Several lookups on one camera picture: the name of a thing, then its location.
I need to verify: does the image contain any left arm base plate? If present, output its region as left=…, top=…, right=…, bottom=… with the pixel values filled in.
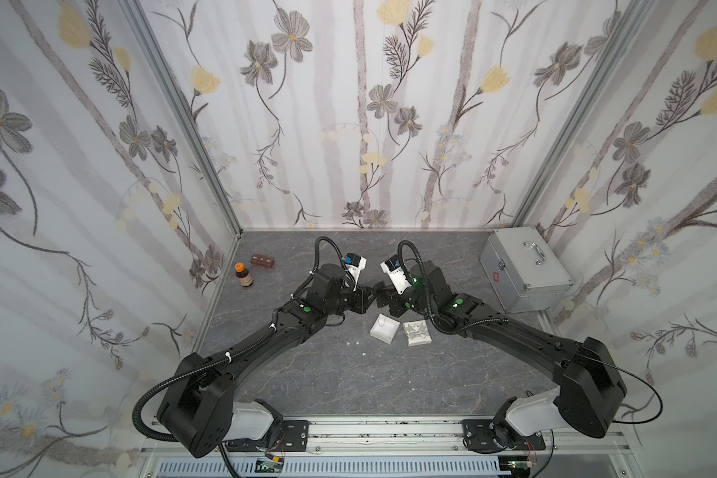
left=224, top=419, right=310, bottom=453

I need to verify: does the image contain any white slotted cable duct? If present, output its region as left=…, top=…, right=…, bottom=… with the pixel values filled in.
left=154, top=456, right=512, bottom=478

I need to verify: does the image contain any white bow gift box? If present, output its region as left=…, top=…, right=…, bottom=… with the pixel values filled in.
left=404, top=320, right=432, bottom=347

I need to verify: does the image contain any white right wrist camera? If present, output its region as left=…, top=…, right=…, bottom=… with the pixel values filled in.
left=380, top=254, right=411, bottom=295

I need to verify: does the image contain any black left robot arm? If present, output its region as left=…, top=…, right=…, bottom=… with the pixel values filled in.
left=131, top=236, right=374, bottom=458

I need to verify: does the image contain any brown bottle orange cap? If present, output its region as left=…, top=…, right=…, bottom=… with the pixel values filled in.
left=234, top=262, right=254, bottom=288

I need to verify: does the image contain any silver aluminium first aid case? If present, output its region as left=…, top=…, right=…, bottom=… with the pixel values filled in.
left=480, top=227, right=575, bottom=313

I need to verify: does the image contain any aluminium mounting rail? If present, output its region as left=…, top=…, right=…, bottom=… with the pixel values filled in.
left=136, top=414, right=631, bottom=461

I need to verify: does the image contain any small brown block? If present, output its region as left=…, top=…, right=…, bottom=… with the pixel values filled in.
left=250, top=254, right=276, bottom=268

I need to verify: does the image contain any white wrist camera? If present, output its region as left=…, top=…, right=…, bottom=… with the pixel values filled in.
left=343, top=253, right=366, bottom=290
left=380, top=254, right=411, bottom=295

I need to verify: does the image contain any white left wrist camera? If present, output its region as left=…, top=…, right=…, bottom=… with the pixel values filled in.
left=343, top=253, right=366, bottom=290

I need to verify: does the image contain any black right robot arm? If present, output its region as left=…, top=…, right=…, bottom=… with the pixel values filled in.
left=380, top=240, right=629, bottom=449

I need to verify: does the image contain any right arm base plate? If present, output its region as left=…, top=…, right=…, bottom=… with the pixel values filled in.
left=461, top=419, right=547, bottom=454

